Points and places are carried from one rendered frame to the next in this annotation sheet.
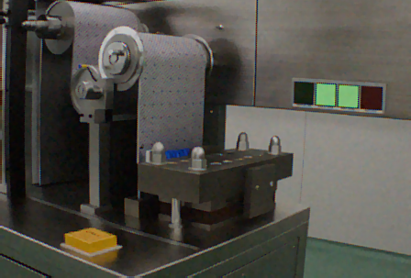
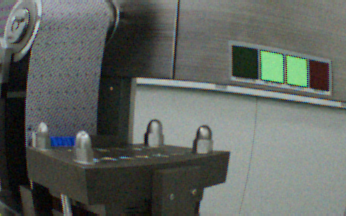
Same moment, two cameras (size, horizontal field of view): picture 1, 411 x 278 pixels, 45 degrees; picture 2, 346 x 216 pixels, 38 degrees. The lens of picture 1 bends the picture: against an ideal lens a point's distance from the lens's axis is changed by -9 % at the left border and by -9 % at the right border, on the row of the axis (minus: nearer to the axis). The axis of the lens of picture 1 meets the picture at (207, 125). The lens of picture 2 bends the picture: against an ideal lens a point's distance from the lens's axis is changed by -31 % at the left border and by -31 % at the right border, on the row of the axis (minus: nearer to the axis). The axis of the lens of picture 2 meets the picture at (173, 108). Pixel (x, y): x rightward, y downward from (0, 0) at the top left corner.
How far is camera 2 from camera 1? 19 cm
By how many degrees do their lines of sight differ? 4
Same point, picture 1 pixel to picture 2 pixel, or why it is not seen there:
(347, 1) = not seen: outside the picture
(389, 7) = not seen: outside the picture
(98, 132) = not seen: outside the picture
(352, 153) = (300, 155)
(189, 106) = (81, 79)
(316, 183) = (260, 192)
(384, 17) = not seen: outside the picture
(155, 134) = (42, 114)
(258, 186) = (172, 195)
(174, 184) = (60, 177)
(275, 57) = (205, 14)
